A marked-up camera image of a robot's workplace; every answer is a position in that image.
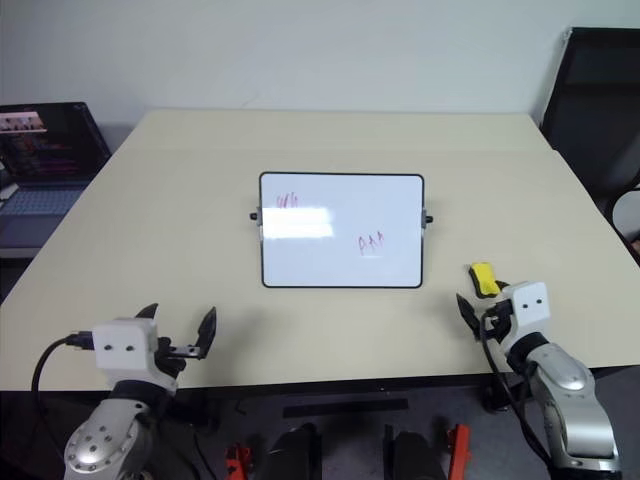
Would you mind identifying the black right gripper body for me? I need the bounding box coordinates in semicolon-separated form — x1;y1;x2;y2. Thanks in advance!
480;301;516;344

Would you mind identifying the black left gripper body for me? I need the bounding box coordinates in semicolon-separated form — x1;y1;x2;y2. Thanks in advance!
152;337;202;381

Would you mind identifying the yellow black whiteboard eraser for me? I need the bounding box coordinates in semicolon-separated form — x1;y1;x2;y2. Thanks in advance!
468;262;502;299

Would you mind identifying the white round seat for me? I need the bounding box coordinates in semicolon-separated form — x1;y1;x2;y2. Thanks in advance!
611;188;640;251

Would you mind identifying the dark rounded shape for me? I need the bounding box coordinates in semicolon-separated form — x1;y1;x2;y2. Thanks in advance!
383;424;451;480

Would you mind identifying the black bar under table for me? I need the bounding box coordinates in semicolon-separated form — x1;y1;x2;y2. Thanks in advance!
282;397;409;419

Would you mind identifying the open laptop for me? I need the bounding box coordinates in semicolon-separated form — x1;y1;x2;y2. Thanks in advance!
0;101;113;250

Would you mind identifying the black office chair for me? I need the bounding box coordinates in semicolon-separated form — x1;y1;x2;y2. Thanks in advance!
541;26;640;242

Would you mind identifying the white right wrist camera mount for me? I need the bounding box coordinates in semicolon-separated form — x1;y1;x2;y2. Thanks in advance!
498;281;553;352

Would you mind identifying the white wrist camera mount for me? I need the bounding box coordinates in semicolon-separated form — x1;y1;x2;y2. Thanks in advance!
93;317;179;392
498;281;553;352

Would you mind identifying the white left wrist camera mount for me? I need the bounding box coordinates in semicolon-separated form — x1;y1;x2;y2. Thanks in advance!
93;317;179;392

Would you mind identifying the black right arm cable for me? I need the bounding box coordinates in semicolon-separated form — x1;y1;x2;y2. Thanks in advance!
478;312;552;464

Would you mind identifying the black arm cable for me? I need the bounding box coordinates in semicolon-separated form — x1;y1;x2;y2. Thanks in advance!
30;329;97;454
478;312;552;464

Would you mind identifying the orange red bracket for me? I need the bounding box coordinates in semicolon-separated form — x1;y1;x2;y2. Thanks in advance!
224;441;252;480
446;423;472;480

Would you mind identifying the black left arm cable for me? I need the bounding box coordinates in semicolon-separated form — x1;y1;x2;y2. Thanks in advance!
30;329;97;454

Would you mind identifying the white whiteboard with black frame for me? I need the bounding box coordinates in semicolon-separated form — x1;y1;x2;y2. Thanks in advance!
248;172;435;290

